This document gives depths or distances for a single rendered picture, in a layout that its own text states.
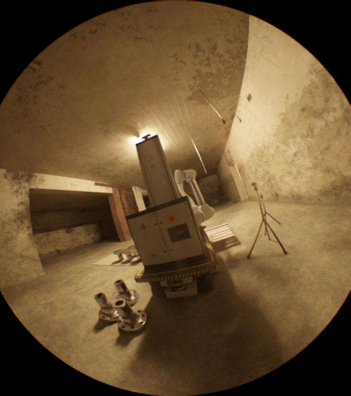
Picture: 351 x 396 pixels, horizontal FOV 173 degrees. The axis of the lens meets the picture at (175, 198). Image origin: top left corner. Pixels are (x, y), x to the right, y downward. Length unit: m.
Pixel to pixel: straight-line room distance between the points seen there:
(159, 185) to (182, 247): 0.76
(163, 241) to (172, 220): 0.19
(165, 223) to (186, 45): 2.52
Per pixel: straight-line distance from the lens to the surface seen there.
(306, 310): 0.92
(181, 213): 0.86
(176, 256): 0.96
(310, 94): 2.19
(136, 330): 1.01
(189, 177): 1.60
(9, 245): 4.08
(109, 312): 1.23
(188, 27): 2.36
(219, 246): 1.77
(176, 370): 0.82
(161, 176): 1.37
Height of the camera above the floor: 0.77
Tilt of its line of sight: 5 degrees up
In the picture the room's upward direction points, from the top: 18 degrees counter-clockwise
